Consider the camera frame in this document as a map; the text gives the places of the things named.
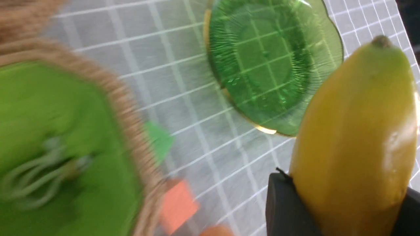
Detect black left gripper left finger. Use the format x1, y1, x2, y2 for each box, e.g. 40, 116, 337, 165
265, 168, 322, 236

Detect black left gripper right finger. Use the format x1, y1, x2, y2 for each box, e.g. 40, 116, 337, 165
391, 187, 420, 236

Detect brown plastic potato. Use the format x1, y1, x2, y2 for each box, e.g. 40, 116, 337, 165
199, 225, 234, 236

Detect yellow plastic banana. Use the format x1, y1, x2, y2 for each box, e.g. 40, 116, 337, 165
289, 35, 419, 236

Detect orange foam cube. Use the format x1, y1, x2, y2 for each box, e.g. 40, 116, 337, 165
159, 178, 200, 236

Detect green foam cube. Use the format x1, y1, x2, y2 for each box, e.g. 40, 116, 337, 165
144, 121, 174, 165

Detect green glass plate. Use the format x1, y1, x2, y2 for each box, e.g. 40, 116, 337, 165
203, 0, 344, 137

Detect woven rattan basket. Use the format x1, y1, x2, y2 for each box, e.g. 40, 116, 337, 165
0, 38, 165, 236

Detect woven rattan basket lid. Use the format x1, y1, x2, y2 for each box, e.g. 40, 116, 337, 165
0, 0, 67, 43

